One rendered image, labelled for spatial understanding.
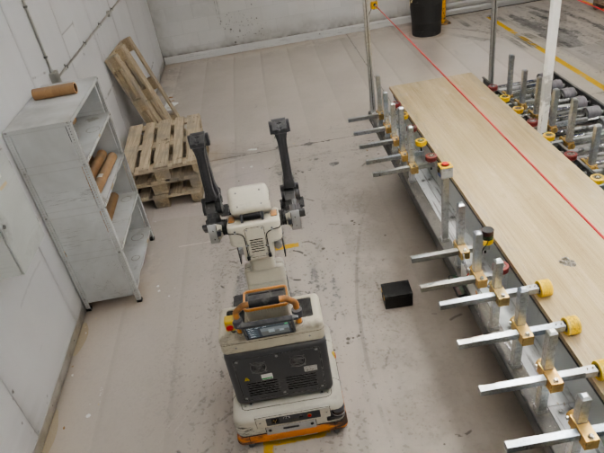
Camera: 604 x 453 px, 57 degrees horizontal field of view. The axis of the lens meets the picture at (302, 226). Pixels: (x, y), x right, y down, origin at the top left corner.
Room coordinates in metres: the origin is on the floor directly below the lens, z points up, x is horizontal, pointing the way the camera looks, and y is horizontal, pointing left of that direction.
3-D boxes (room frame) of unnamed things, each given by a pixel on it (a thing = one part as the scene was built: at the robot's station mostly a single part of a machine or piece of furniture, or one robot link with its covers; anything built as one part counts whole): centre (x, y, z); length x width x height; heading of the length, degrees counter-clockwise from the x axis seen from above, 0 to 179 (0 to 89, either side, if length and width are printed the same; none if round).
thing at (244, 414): (2.30, 0.25, 0.16); 0.67 x 0.64 x 0.25; 0
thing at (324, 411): (1.98, 0.22, 0.23); 0.41 x 0.02 x 0.08; 90
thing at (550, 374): (1.41, -0.86, 0.95); 0.14 x 0.06 x 0.05; 1
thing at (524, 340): (1.66, -0.86, 0.95); 0.14 x 0.06 x 0.05; 1
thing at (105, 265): (3.92, 1.58, 0.78); 0.90 x 0.45 x 1.55; 1
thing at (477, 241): (2.19, -0.85, 0.87); 0.04 x 0.04 x 0.48; 1
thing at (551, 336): (1.44, -0.86, 0.93); 0.04 x 0.04 x 0.48; 1
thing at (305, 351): (2.21, 0.25, 0.59); 0.55 x 0.34 x 0.83; 90
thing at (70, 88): (4.03, 1.58, 1.59); 0.30 x 0.08 x 0.08; 91
